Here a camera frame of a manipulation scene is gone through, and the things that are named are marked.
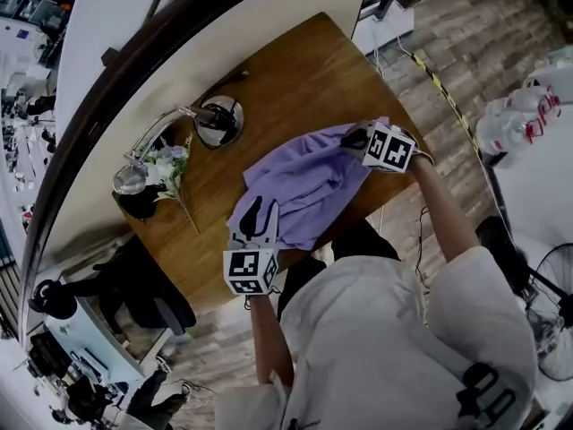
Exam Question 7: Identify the person's right forearm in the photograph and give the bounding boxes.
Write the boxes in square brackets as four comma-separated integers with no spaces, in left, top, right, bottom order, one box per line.
[409,150,483,266]

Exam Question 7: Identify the person's white jacket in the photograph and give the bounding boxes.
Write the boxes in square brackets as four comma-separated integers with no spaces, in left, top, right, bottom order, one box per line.
[214,244,538,430]

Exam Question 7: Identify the pack of clear water bottles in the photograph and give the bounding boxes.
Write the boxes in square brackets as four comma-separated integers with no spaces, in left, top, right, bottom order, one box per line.
[475,82,563,169]

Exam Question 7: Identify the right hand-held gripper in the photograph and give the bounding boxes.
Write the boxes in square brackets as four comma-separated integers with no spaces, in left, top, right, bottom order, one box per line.
[338,121,420,173]

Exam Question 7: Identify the black office chair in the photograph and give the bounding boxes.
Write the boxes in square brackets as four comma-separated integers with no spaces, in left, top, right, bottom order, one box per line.
[62,239,198,336]

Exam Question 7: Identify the black standing fan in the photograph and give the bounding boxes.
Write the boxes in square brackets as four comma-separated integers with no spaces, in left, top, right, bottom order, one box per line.
[521,244,573,383]

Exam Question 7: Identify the black headphones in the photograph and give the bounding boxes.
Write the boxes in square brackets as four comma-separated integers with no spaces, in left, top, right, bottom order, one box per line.
[29,279,78,320]

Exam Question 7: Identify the person's black trousers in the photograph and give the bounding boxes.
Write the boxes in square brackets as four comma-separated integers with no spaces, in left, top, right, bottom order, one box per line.
[276,218,403,323]

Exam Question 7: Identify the person's left forearm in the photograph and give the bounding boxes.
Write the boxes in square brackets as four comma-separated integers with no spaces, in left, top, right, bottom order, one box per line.
[247,291,296,387]

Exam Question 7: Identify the white and purple flower bouquet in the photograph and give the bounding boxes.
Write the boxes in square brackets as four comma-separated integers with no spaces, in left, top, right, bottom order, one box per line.
[141,133,201,236]

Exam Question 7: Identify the thin black hanging cable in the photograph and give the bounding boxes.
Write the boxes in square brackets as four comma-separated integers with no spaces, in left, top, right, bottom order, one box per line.
[414,206,433,291]

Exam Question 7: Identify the black crumpled pouch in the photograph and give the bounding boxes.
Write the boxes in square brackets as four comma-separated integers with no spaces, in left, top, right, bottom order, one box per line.
[116,185,158,221]

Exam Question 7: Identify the chrome desk lamp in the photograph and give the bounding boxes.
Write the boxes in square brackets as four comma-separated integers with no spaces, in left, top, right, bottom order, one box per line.
[111,95,246,195]

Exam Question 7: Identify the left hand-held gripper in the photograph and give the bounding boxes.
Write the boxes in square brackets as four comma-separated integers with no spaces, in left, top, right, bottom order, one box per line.
[222,196,281,296]

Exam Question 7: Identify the yellow and black striped tape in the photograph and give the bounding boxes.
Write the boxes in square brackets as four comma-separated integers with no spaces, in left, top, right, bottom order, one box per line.
[411,51,483,157]

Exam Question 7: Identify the purple long-sleeved top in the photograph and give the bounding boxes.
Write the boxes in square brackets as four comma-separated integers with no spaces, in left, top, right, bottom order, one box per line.
[226,115,390,251]

